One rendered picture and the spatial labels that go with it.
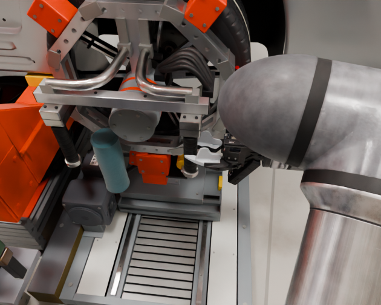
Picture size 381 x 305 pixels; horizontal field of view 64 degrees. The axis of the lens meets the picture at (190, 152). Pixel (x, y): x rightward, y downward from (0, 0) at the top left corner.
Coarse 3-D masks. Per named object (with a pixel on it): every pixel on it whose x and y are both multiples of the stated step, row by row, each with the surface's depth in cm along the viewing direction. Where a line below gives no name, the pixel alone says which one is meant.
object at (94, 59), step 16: (96, 32) 112; (160, 32) 89; (80, 48) 99; (96, 48) 95; (112, 48) 95; (160, 48) 97; (176, 48) 94; (80, 64) 102; (96, 64) 114; (128, 64) 98; (112, 80) 121; (160, 128) 117; (176, 128) 115
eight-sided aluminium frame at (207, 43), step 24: (96, 0) 74; (120, 0) 74; (144, 0) 76; (168, 0) 74; (72, 24) 79; (192, 24) 75; (216, 48) 79; (72, 72) 95; (96, 120) 106; (216, 120) 98; (120, 144) 111; (144, 144) 111; (168, 144) 111
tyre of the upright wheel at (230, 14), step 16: (80, 0) 82; (240, 0) 96; (224, 16) 81; (240, 16) 89; (48, 32) 91; (224, 32) 84; (240, 32) 85; (48, 48) 95; (240, 48) 88; (240, 64) 91
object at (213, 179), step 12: (216, 180) 159; (204, 192) 154; (216, 192) 154; (120, 204) 147; (132, 204) 146; (144, 204) 149; (156, 204) 149; (168, 204) 149; (180, 204) 149; (192, 204) 149; (204, 204) 148; (216, 204) 147; (168, 216) 150; (180, 216) 149; (192, 216) 148; (204, 216) 147; (216, 216) 145
